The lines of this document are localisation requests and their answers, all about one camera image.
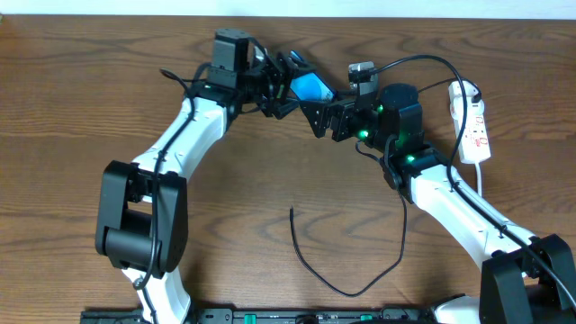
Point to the white power strip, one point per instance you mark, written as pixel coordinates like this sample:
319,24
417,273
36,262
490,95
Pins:
467,112

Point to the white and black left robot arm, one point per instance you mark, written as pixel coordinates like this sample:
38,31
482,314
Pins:
142,222

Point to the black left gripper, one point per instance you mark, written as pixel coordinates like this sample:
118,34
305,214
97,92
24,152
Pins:
276,84

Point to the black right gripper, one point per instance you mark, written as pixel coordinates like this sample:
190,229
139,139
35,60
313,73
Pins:
339,122

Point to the blue smartphone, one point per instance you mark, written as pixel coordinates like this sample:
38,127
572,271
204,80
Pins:
312,87

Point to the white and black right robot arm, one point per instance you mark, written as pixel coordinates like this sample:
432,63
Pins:
524,278

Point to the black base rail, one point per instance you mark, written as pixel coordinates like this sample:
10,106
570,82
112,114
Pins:
228,316

